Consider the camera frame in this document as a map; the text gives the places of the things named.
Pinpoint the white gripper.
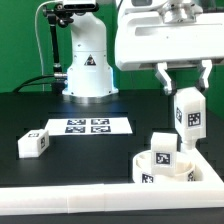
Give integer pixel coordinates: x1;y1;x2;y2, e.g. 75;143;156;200
115;12;224;95

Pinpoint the white round stool seat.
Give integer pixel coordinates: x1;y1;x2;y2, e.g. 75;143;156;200
132;150;195;183

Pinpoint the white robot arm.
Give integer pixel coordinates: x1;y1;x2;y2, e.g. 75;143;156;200
62;0;224;98

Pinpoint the white marker sheet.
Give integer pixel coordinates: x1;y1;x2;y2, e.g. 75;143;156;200
45;117;132;136

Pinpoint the white L-shaped fence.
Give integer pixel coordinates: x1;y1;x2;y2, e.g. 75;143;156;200
0;149;224;216

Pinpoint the white cable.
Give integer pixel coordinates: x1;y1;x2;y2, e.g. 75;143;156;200
34;0;64;92

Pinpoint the black cable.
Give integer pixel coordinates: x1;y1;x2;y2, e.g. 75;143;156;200
12;74;68;93

